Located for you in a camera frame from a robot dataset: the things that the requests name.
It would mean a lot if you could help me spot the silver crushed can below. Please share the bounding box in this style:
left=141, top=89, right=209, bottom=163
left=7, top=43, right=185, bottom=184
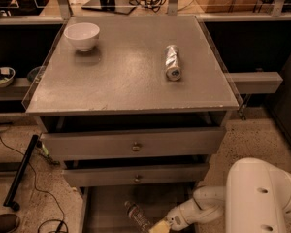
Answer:
left=165, top=45, right=181, bottom=81

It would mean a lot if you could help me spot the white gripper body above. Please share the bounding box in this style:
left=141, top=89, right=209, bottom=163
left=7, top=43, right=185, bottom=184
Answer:
left=166, top=207, right=188, bottom=231

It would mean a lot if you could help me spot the black bar on floor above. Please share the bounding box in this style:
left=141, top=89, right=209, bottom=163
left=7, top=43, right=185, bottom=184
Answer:
left=3, top=135, right=38, bottom=212

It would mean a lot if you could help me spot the grey drawer cabinet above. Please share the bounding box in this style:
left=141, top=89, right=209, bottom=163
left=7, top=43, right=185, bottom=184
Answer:
left=22, top=15, right=243, bottom=233

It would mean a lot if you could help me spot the grey top drawer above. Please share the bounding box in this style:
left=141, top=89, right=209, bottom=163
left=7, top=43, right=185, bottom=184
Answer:
left=42, top=127, right=226, bottom=161

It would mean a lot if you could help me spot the bowl with items on shelf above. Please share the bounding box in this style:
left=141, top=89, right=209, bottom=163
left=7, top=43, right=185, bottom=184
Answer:
left=0, top=67, right=16, bottom=87

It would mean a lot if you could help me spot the grey bottom drawer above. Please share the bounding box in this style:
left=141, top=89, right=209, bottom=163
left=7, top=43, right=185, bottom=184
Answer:
left=80, top=183, right=192, bottom=233

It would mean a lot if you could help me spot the white ceramic bowl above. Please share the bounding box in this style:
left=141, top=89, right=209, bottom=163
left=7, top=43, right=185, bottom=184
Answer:
left=64, top=22, right=100, bottom=51

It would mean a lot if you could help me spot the clear plastic water bottle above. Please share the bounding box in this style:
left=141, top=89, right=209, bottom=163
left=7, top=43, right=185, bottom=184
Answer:
left=124, top=201, right=151, bottom=233

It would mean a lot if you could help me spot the grey drawer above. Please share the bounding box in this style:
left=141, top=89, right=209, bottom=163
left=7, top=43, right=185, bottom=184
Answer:
left=42, top=127, right=226, bottom=161
left=63, top=163, right=210, bottom=187
left=80, top=183, right=192, bottom=233

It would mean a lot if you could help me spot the grey middle drawer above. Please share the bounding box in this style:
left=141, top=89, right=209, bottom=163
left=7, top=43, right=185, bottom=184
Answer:
left=63, top=163, right=210, bottom=187

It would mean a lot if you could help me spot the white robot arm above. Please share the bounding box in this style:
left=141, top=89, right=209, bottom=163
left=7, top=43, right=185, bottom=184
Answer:
left=149, top=158, right=291, bottom=233

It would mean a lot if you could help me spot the grey side shelf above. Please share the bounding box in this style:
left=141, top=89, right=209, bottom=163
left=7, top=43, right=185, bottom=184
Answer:
left=225, top=72, right=283, bottom=94

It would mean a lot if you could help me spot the brown shoe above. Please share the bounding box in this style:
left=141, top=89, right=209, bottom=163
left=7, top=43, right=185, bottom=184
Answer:
left=0, top=214, right=20, bottom=233

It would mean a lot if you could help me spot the black monitor stand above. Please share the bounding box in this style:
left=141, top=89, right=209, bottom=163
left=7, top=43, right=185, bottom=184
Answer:
left=81, top=0, right=136, bottom=15

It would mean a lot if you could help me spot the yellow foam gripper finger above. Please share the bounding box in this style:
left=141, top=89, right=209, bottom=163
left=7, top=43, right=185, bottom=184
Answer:
left=148, top=219, right=171, bottom=233

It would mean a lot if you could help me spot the black floor cable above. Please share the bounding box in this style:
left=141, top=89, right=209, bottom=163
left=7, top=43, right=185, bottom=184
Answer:
left=0, top=123, right=70, bottom=233

